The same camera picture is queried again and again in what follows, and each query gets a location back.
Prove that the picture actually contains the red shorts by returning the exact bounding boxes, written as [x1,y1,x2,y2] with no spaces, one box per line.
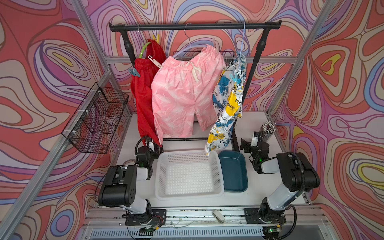
[131,40,166,145]

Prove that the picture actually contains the teal grey clothespin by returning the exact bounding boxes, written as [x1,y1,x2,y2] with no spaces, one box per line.
[129,68,141,78]

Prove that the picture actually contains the green hanger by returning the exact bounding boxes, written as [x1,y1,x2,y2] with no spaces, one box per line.
[138,41,151,59]

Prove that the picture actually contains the yellow clothespin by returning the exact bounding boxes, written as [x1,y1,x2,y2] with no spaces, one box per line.
[152,34,160,44]

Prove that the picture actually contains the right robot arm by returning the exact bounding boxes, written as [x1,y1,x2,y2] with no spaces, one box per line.
[240,139,321,228]

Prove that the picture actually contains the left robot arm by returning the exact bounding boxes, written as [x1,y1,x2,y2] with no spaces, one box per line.
[97,136,167,231]

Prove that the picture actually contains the white printed graphic shorts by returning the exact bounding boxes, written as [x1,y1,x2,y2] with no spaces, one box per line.
[205,54,247,155]

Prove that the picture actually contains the pink tie-dye shorts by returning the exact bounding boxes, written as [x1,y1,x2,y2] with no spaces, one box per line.
[151,45,226,143]

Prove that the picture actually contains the light blue hanger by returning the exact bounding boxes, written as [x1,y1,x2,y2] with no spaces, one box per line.
[238,22,246,58]

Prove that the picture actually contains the roll of tape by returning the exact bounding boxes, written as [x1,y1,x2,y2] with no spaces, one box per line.
[123,159,136,166]

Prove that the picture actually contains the teal plastic tray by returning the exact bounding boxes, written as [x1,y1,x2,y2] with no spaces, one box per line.
[219,151,248,193]

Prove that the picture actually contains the white perforated plastic basket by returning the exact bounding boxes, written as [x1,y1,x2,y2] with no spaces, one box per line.
[155,150,224,201]

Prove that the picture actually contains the beige clothespin left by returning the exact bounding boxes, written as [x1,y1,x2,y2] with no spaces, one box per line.
[148,56,163,69]

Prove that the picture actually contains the black clothes rack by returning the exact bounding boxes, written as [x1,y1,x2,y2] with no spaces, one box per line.
[108,20,283,153]

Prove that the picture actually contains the black wire basket left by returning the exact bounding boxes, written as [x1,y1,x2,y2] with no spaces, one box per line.
[62,83,129,154]

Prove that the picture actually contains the white pedal on rail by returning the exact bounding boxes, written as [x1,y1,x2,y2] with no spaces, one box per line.
[212,210,225,223]

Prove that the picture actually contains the lavender wire hanger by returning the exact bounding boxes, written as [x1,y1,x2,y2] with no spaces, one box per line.
[172,23,220,59]

